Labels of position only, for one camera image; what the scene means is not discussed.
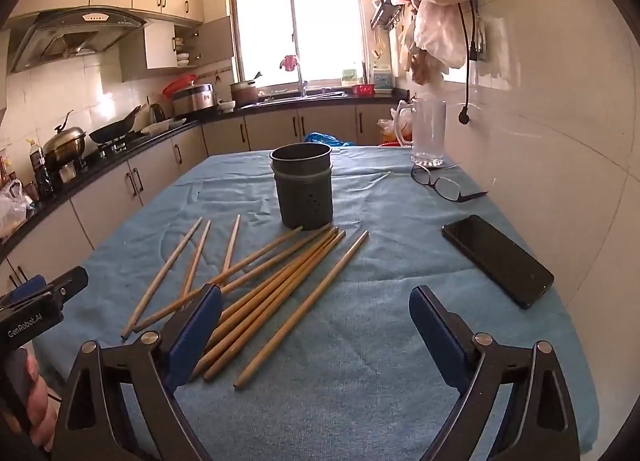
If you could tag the brown cooking pot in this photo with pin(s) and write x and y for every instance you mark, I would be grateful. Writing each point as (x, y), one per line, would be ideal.
(245, 93)

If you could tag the range hood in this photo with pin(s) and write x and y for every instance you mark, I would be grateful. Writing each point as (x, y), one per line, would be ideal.
(53, 35)

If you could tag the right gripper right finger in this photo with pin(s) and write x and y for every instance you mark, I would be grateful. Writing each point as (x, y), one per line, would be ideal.
(538, 422)

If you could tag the wooden chopstick one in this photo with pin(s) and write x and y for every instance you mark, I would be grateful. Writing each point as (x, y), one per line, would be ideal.
(157, 280)

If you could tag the wooden chopstick six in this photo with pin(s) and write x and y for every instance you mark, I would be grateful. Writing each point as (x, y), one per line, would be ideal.
(239, 310)

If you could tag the blue plastic bag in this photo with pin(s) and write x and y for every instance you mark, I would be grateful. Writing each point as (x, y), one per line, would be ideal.
(327, 139)

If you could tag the wooden chopstick five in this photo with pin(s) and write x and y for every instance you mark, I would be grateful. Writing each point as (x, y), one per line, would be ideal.
(274, 261)

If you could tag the wall power strip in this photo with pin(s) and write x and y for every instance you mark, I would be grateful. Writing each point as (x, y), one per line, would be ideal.
(480, 39)

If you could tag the wooden chopstick seven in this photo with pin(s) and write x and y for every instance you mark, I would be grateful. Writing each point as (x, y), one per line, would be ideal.
(222, 332)

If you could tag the black frame eyeglasses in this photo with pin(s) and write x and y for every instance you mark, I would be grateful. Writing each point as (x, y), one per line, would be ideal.
(443, 186)

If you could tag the person left hand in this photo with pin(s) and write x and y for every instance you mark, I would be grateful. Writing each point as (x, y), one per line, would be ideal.
(41, 413)

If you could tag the white plastic bag counter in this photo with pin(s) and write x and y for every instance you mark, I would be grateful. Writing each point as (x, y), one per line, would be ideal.
(13, 208)

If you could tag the white pink plastic bag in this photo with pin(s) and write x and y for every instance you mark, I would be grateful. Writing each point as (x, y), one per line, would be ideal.
(438, 45)

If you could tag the lower kitchen cabinets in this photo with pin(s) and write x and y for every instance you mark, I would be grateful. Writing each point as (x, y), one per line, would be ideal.
(65, 230)

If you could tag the soy sauce bottle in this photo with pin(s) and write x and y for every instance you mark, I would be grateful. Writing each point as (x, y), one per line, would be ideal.
(42, 177)

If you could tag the steel kettle pot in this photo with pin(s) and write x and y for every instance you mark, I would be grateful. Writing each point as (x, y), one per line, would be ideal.
(67, 145)

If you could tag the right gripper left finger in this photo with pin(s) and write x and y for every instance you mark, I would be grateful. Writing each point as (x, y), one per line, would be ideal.
(119, 402)

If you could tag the silver rice cooker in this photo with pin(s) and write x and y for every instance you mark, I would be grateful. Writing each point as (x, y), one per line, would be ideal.
(195, 97)

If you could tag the red small basket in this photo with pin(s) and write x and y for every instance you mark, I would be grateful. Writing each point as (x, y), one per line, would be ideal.
(363, 90)

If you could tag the blue towel table cloth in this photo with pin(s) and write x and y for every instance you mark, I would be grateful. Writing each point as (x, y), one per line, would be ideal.
(339, 372)

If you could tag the wooden chopstick three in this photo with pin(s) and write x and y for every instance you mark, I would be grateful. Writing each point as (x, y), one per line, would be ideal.
(231, 244)

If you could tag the wooden chopstick four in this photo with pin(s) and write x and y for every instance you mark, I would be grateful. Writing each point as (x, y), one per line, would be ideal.
(135, 326)

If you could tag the wooden chopstick ten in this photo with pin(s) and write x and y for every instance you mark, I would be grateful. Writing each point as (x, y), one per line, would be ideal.
(266, 352)

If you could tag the clear glass beer mug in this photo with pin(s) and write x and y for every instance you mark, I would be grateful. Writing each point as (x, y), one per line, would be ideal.
(420, 125)

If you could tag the kitchen window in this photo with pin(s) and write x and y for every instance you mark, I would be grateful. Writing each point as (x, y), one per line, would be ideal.
(299, 42)

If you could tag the black wok pan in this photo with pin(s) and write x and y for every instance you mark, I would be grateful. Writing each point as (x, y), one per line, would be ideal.
(115, 130)

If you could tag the dark grey utensil holder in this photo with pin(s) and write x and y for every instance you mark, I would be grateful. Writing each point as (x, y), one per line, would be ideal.
(303, 176)

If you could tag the wooden chopstick eight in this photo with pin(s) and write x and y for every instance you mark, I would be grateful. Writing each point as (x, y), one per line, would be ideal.
(219, 356)

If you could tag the wooden chopstick two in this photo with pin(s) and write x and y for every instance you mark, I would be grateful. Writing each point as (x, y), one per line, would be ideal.
(190, 274)

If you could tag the black smartphone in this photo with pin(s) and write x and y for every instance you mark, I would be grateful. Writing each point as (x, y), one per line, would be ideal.
(513, 269)

